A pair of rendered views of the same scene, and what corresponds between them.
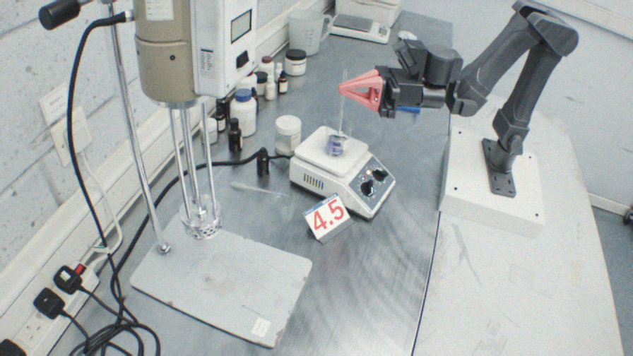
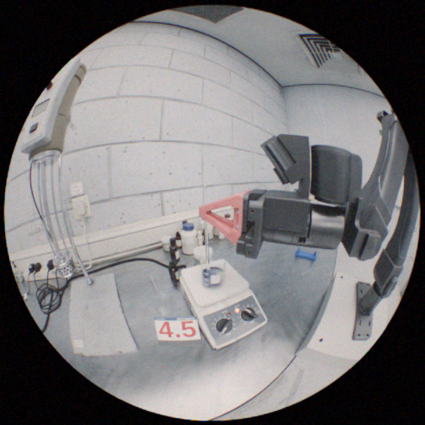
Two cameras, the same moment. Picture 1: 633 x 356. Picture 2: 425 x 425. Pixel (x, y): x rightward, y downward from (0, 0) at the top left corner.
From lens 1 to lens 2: 59 cm
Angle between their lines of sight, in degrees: 40
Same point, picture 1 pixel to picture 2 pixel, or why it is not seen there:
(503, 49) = (392, 147)
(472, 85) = (376, 205)
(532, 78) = (414, 199)
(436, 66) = (327, 163)
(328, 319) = (111, 378)
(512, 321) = not seen: outside the picture
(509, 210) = (359, 354)
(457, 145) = (337, 289)
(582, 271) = not seen: outside the picture
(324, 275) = (137, 361)
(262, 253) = (117, 320)
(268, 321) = (83, 345)
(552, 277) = not seen: outside the picture
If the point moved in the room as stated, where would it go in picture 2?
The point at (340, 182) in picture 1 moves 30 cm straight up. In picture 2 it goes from (198, 310) to (188, 123)
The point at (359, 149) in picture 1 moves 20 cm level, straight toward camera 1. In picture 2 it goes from (237, 287) to (154, 344)
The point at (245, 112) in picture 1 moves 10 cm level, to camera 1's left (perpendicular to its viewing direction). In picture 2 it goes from (185, 237) to (169, 230)
